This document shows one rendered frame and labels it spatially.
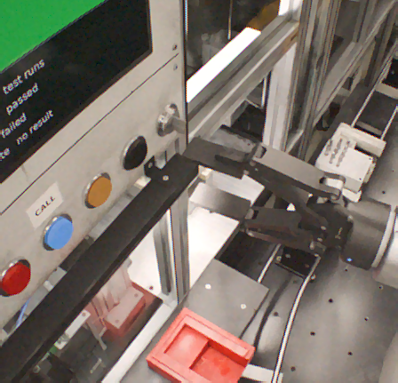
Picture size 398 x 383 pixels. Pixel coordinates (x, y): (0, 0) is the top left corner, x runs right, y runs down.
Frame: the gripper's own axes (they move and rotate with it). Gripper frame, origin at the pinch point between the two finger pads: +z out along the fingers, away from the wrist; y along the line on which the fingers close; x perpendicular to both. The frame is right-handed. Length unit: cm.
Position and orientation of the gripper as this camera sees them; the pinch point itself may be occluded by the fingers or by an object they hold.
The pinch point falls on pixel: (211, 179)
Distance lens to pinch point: 54.5
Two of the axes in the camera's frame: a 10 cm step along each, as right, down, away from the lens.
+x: -4.4, 7.6, -4.8
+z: -8.9, -3.2, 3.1
